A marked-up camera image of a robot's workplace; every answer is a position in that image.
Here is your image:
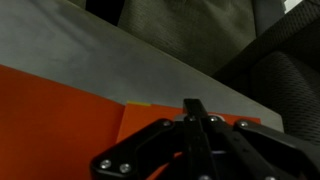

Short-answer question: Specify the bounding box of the dark grey fabric sofa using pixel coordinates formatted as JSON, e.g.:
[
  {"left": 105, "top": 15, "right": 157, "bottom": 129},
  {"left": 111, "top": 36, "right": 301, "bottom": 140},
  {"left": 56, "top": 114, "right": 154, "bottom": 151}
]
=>
[{"left": 80, "top": 0, "right": 320, "bottom": 143}]

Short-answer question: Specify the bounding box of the grey top coffee table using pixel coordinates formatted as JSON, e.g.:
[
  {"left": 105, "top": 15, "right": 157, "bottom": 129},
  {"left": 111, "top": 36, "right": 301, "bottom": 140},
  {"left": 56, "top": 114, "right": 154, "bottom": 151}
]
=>
[{"left": 0, "top": 0, "right": 284, "bottom": 132}]

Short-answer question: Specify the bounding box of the orange book with yellow spine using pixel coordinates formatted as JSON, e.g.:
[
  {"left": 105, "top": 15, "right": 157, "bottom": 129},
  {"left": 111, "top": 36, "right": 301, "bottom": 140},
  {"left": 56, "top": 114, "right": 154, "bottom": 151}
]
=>
[{"left": 0, "top": 66, "right": 260, "bottom": 180}]

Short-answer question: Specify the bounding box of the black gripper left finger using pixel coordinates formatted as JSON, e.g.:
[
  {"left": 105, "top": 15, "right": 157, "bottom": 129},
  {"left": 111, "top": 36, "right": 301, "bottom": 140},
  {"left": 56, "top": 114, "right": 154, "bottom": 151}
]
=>
[{"left": 90, "top": 99, "right": 214, "bottom": 180}]

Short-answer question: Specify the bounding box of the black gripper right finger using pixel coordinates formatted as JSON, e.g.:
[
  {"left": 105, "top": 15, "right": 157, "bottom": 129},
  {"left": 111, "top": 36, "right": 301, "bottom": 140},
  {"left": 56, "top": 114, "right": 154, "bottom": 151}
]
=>
[{"left": 208, "top": 116, "right": 320, "bottom": 180}]

